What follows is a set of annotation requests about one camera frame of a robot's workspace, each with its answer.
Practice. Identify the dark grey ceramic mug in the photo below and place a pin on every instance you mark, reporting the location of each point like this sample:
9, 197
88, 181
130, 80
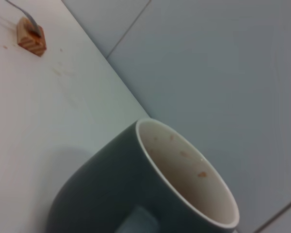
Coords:
99, 182

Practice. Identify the light stained wooden block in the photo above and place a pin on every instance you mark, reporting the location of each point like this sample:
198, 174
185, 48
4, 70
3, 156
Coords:
31, 46

